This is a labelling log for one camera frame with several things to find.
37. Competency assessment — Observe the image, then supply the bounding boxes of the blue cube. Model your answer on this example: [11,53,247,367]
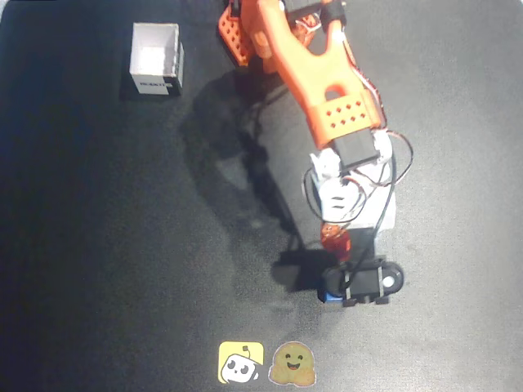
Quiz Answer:
[318,287,345,304]

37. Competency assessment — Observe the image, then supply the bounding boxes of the hugging face emoji sticker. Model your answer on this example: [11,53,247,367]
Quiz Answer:
[267,341,318,387]

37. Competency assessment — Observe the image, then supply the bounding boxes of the yellow robot sticker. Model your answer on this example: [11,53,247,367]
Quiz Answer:
[217,341,265,385]

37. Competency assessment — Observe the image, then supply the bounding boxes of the black table mat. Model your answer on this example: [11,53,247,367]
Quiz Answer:
[0,0,523,392]

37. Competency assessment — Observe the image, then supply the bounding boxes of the white open cardboard box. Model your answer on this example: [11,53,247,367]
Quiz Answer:
[129,22,185,96]

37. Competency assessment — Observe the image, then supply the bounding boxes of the black webcam with mount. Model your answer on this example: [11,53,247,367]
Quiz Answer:
[320,228,406,308]

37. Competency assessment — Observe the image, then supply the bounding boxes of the white servo wire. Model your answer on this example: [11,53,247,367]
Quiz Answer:
[302,169,356,225]
[382,129,415,191]

